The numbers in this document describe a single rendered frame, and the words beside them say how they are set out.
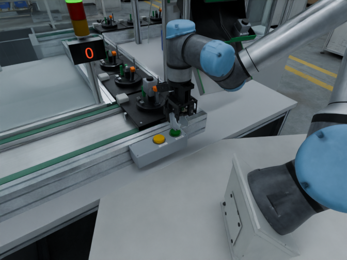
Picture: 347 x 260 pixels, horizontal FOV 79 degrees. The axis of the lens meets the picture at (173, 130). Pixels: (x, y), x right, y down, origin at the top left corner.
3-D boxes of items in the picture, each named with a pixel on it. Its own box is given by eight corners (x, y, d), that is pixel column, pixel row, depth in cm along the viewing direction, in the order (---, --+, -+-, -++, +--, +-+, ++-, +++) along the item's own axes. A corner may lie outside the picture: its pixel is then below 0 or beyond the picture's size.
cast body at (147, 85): (159, 94, 88) (158, 79, 84) (150, 97, 87) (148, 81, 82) (150, 86, 94) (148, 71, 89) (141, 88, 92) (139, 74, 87)
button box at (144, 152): (187, 146, 82) (188, 134, 78) (138, 169, 74) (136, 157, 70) (177, 136, 87) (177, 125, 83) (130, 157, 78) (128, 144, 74)
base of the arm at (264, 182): (293, 246, 47) (341, 232, 43) (257, 215, 41) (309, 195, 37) (271, 191, 59) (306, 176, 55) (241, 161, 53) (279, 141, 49)
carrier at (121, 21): (151, 26, 199) (151, 11, 191) (128, 30, 189) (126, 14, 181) (140, 20, 215) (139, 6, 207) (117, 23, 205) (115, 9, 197)
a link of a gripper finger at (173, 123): (176, 140, 73) (176, 119, 67) (167, 131, 77) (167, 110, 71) (183, 137, 74) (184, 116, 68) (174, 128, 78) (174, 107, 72)
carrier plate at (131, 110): (189, 112, 91) (189, 108, 90) (139, 131, 82) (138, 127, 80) (161, 88, 107) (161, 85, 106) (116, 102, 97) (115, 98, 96)
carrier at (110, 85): (160, 87, 108) (159, 64, 100) (115, 101, 98) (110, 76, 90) (139, 70, 124) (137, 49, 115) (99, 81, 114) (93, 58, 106)
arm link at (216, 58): (246, 60, 53) (212, 48, 59) (229, 37, 44) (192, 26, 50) (229, 88, 54) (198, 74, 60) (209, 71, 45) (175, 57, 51)
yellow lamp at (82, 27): (91, 34, 73) (88, 19, 70) (77, 37, 71) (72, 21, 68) (88, 31, 77) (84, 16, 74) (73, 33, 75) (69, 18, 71)
